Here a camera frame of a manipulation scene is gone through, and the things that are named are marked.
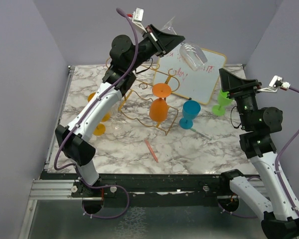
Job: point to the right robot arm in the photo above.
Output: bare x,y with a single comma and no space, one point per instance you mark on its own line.
279,211

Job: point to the green plastic wine glass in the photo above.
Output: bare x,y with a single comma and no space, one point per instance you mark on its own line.
222,102

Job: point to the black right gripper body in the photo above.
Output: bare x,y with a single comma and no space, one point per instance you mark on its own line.
248,91

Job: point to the red marker pen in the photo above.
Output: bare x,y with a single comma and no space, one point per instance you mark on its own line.
151,150

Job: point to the black metal base frame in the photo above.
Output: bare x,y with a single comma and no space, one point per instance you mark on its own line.
149,190

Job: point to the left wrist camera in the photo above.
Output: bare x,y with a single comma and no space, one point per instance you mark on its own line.
136,18

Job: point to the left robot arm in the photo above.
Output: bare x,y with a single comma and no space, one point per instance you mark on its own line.
126,55

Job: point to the clear tall wine glass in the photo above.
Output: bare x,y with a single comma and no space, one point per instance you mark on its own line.
114,114

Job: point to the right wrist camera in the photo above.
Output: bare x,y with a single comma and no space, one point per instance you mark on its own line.
275,84

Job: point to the gold wire wine glass rack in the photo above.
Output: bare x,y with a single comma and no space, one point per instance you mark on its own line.
136,102

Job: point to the white green marker pen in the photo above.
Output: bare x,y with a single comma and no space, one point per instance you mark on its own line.
200,134

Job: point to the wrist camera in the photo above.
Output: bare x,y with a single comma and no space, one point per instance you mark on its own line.
275,84
136,18

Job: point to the blue plastic wine glass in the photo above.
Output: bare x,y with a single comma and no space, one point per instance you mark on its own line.
190,111

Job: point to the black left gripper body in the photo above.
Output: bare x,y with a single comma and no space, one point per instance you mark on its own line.
148,47

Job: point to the yellow framed whiteboard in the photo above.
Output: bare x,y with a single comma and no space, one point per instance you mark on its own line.
198,85

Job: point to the orange plastic wine glass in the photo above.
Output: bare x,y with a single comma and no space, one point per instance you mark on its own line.
159,108

